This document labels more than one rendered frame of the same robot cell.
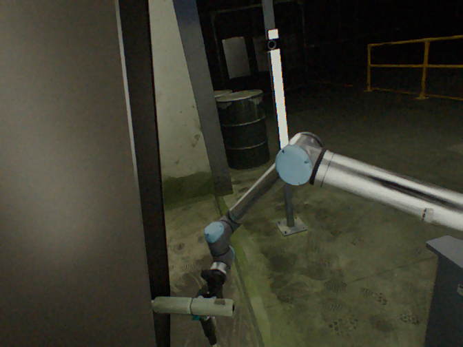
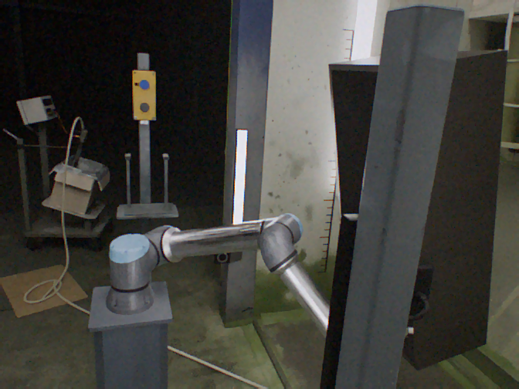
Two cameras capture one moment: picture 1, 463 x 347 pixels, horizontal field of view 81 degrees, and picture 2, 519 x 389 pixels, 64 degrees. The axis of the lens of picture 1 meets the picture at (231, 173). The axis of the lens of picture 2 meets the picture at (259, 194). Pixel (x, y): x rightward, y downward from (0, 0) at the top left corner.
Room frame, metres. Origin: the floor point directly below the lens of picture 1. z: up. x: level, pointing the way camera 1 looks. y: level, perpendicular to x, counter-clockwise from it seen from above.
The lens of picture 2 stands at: (2.17, -0.60, 1.58)
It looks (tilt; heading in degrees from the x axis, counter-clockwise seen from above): 16 degrees down; 168
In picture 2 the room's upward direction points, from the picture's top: 4 degrees clockwise
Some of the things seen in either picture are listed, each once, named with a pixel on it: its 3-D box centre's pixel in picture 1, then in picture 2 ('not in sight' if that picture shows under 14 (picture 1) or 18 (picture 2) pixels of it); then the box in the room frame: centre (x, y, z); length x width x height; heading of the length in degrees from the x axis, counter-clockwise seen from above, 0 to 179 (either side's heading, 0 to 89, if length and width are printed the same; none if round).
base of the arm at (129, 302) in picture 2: not in sight; (130, 291); (0.58, -0.79, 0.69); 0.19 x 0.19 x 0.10
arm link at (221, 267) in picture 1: (217, 273); not in sight; (0.91, 0.14, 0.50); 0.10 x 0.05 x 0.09; 74
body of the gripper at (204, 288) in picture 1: (213, 290); not in sight; (0.83, 0.16, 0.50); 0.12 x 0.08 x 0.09; 164
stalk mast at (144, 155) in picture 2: not in sight; (145, 197); (-0.31, -0.79, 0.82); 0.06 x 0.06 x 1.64; 7
